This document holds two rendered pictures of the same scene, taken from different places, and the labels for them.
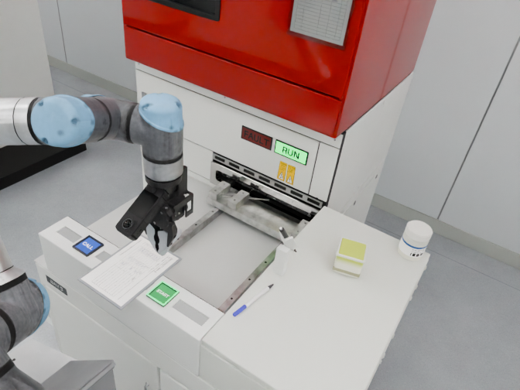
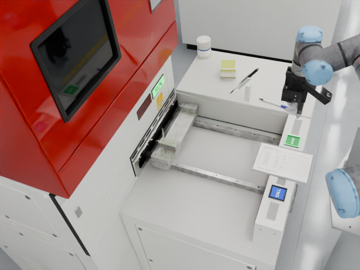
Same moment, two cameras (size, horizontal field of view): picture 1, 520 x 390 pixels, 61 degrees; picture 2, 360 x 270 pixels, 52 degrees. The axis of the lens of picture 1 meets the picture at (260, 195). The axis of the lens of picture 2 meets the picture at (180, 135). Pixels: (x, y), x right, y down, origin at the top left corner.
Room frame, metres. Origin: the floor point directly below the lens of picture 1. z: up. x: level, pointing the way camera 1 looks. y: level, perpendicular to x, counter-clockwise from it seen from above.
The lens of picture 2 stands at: (1.13, 1.13, 2.09)
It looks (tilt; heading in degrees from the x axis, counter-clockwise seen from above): 47 degrees down; 270
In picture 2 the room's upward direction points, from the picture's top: 7 degrees counter-clockwise
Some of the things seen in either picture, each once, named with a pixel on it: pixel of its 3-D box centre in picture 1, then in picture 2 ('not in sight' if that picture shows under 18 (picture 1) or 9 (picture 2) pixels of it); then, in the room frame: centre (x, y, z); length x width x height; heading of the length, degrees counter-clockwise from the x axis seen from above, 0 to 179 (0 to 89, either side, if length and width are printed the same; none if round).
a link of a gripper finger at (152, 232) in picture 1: (161, 231); (293, 110); (0.71, 0.20, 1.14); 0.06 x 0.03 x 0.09; 152
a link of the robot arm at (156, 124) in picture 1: (160, 127); (307, 46); (0.70, 0.20, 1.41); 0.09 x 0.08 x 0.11; 84
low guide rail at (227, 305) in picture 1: (257, 274); (226, 130); (0.91, -0.02, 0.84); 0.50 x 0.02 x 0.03; 152
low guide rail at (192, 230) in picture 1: (186, 234); (206, 174); (1.04, 0.21, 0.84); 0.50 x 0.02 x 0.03; 152
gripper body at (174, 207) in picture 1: (166, 195); (297, 84); (0.71, 0.19, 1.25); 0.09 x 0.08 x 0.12; 152
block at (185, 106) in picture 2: (301, 230); (189, 107); (1.07, -0.14, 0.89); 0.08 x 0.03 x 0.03; 152
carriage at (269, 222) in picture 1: (256, 216); (176, 136); (1.15, 0.00, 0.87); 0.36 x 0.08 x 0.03; 62
